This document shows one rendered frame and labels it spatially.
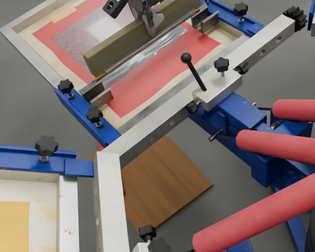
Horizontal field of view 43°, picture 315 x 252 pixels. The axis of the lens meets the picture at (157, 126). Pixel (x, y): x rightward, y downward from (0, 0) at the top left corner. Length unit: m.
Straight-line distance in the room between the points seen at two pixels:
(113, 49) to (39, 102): 1.71
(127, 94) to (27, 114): 1.60
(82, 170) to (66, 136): 1.66
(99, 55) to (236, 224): 0.62
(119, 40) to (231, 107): 0.37
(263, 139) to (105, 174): 0.34
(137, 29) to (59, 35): 0.47
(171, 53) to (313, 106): 0.58
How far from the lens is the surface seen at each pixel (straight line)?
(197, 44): 1.35
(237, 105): 1.05
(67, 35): 1.56
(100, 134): 1.11
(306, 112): 0.93
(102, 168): 0.85
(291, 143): 0.82
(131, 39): 1.18
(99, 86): 1.23
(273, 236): 1.99
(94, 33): 1.52
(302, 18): 1.29
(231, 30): 1.36
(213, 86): 1.05
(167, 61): 1.31
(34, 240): 0.84
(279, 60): 2.64
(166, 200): 2.08
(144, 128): 1.04
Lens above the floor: 1.84
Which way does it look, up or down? 51 degrees down
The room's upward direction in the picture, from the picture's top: 18 degrees counter-clockwise
